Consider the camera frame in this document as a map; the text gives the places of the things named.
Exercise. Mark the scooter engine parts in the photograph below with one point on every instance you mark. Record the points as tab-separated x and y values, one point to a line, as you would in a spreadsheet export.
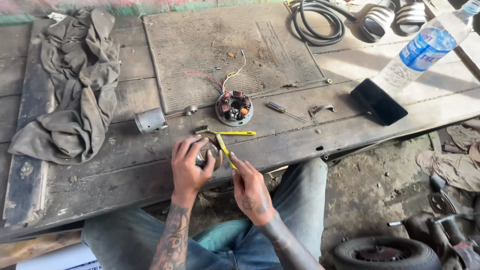
446	225

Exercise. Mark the stator plate with copper coils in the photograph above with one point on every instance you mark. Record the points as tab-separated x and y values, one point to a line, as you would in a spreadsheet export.
234	108

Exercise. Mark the small screwdriver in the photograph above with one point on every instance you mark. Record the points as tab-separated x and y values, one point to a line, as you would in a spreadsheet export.
283	110

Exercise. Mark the person's left hand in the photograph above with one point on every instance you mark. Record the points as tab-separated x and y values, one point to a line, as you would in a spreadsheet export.
189	170

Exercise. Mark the dusty ribbed rubber mat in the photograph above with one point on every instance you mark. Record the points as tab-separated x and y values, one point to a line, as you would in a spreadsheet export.
228	52

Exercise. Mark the black scooter tyre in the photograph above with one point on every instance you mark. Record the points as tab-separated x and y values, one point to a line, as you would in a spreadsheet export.
386	255

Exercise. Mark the person's right hand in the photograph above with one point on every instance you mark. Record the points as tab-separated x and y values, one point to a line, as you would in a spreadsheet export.
249	191

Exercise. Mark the metal piston with connecting rod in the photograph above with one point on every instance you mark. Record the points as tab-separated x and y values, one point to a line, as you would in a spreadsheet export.
152	120

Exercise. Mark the round metal flywheel rotor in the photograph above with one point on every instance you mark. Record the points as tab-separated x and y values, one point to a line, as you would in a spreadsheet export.
213	150

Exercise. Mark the rusty metal bracket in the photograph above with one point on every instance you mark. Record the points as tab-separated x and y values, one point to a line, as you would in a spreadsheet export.
321	109

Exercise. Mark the striped slide sandal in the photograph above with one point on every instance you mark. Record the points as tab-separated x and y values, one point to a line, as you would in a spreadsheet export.
377	20
410	17

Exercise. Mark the dirty grey cloth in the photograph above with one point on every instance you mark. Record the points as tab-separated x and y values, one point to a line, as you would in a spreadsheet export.
73	86

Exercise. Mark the clear plastic water bottle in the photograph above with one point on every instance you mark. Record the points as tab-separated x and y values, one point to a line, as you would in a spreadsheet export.
423	48

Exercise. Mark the white cardboard box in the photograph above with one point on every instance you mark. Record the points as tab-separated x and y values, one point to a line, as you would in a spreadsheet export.
60	260

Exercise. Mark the heap of dirty rags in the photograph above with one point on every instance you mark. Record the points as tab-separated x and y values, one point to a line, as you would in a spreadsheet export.
453	157

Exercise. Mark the black smartphone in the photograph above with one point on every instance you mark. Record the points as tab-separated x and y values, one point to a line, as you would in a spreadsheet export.
378	101

